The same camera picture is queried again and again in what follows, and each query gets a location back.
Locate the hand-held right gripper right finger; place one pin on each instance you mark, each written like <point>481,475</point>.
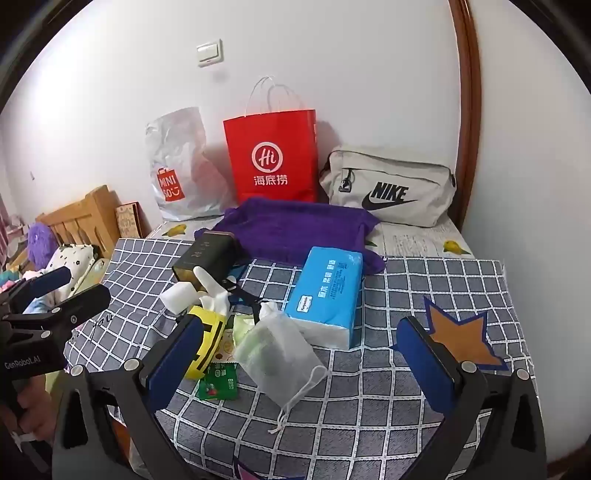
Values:
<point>425,364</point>

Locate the white plastic shopping bag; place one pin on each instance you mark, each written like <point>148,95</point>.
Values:
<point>184,152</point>

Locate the purple towel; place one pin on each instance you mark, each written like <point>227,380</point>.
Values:
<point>286,230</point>

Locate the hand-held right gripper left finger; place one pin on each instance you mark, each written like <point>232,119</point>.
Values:
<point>175,364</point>

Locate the white light switch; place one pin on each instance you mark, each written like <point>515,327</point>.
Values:
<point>210,53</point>

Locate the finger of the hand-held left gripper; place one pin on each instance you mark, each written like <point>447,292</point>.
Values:
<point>74,307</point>
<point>51,279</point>

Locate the light green wipes pack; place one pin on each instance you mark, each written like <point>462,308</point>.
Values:
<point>242,330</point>

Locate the wooden headboard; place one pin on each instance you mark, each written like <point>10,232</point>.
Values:
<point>92,217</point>

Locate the light green bedding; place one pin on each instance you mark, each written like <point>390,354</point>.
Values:
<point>55,387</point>

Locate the dark green tin box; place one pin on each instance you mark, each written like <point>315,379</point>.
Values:
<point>207,256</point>

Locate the beige waist bag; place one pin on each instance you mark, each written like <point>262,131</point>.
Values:
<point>392,170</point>

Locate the white glove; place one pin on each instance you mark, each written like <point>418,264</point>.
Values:
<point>207,279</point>

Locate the red paper bag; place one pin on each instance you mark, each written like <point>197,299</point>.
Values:
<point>272,138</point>

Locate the fruit print bedsheet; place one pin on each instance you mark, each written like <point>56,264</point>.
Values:
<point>415,240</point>

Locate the person's left hand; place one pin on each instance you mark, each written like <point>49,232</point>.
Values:
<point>41,406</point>

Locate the yellow black pouch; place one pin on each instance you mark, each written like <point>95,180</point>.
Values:
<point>210,332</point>

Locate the brown patterned box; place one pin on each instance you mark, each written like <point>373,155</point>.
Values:
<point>128,221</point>

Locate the grey checkered tablecloth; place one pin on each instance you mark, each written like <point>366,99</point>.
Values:
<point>369,415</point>

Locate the green packet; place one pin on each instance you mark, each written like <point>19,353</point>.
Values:
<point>219,381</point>

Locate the white sponge block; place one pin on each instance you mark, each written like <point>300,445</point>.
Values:
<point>178,297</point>

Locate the blue tissue pack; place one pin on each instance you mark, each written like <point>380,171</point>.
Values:
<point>323,295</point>

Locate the purple plush toy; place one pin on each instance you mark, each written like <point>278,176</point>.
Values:
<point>39,242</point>

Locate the white dotted cloth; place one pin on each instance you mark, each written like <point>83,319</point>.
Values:
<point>74,261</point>

